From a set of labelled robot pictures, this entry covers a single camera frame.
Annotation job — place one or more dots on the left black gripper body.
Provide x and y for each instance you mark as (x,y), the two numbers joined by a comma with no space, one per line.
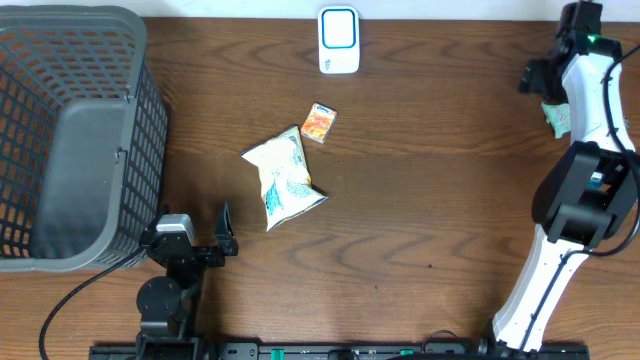
(206,256)

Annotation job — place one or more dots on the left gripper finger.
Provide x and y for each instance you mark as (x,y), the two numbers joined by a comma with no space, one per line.
(163,210)
(223,232)

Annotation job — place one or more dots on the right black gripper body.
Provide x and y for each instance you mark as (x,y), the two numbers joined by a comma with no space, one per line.
(545,77)

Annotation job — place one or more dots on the teal wet wipes packet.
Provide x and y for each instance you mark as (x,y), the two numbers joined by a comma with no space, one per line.
(558,117)

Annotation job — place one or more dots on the cream snack bag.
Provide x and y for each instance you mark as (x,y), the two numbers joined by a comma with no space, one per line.
(286,184)

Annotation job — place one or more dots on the small orange box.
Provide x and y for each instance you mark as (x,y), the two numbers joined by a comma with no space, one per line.
(318,123)

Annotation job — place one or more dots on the teal Listerine mouthwash bottle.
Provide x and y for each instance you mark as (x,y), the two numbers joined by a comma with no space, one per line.
(596,181)

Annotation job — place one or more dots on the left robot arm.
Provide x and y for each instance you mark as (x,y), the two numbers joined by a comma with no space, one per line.
(168,304)

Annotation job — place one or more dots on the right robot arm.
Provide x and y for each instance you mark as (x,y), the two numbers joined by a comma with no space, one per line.
(587,195)

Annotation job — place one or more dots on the white barcode scanner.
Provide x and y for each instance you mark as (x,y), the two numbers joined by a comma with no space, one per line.
(338,40)

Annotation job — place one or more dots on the grey plastic mesh basket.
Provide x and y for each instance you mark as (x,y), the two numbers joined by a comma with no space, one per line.
(83,136)

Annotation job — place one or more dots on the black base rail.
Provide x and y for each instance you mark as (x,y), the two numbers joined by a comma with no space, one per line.
(253,351)

